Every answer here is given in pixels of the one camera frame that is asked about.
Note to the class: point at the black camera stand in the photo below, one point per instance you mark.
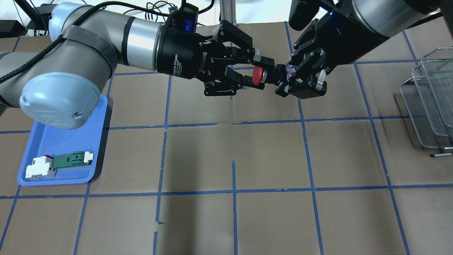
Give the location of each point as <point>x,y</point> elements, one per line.
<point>39,15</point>

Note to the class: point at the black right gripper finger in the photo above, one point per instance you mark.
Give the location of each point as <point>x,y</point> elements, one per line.
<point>312,86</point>
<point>303,64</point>

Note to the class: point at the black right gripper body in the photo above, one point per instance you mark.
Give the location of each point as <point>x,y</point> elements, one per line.
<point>338,40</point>

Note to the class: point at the wire mesh shelf rack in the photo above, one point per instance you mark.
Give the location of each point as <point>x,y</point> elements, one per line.
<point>427,96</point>

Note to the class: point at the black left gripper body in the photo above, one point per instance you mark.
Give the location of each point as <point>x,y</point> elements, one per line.
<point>184,53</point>

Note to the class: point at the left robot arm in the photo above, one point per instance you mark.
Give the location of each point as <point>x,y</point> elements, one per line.
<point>61,85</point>

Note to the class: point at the green terminal block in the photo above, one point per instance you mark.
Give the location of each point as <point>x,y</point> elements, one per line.
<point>77,159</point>

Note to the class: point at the red emergency stop button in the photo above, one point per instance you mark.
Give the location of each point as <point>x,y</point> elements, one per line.
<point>280,74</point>

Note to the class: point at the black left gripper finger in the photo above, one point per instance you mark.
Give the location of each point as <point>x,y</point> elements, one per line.
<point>254,57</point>
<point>244,81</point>

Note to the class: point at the blue plastic tray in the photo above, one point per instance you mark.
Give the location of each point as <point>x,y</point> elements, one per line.
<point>52,141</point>

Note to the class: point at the aluminium frame post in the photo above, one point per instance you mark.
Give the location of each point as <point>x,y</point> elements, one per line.
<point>228,11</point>

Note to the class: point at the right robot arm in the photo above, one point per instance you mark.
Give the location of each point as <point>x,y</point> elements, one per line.
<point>384,17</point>

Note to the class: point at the white circuit breaker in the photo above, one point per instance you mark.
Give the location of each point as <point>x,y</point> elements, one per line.
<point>41,167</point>

